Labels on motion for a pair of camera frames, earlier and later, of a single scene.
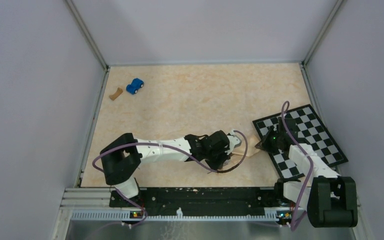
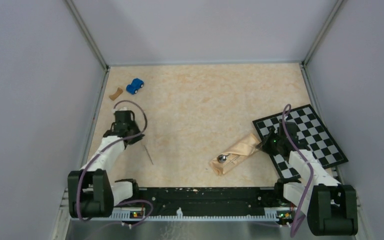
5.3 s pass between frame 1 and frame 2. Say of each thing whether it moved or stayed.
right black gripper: stayed
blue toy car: stayed
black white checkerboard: stayed
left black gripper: moved
